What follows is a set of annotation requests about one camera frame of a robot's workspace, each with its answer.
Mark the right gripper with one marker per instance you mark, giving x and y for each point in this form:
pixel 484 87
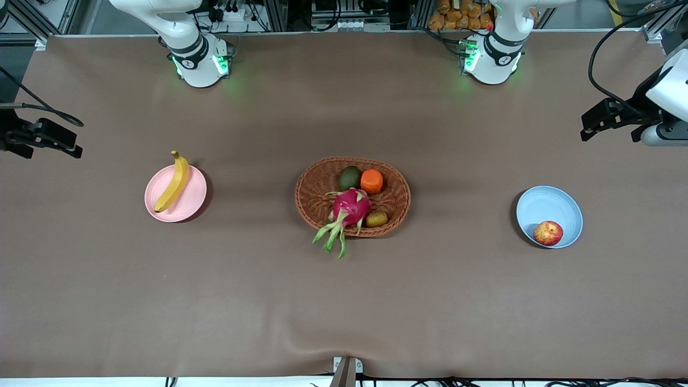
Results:
pixel 12 132

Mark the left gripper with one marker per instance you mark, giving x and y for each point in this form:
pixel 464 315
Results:
pixel 637 106

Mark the red yellow apple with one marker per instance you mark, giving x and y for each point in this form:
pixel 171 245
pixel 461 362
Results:
pixel 548 233

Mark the yellow banana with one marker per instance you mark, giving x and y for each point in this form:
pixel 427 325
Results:
pixel 174 185

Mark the light blue bowl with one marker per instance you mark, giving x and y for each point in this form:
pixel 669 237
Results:
pixel 548 207

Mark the pink round plate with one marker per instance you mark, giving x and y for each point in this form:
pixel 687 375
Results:
pixel 188 199

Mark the white power strip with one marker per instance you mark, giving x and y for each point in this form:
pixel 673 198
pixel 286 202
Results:
pixel 231 12

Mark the orange fruit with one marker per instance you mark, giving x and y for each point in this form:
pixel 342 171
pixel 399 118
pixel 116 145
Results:
pixel 372 181

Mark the brown kiwi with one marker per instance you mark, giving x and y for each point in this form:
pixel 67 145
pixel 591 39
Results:
pixel 377 219

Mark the dark green avocado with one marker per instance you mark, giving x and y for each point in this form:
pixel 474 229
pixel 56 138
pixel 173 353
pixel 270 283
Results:
pixel 349 178

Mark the brown wicker basket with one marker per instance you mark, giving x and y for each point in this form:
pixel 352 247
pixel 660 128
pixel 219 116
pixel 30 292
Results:
pixel 314 199

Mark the pink dragon fruit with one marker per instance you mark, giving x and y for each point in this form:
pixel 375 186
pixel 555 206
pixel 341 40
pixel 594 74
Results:
pixel 352 207

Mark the brown table cloth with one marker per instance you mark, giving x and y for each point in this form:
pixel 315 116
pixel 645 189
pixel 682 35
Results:
pixel 344 301

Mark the aluminium frame profile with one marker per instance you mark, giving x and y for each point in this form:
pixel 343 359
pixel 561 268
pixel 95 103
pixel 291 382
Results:
pixel 658 31

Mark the metal bracket at table edge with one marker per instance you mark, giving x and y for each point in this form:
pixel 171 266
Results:
pixel 346 371

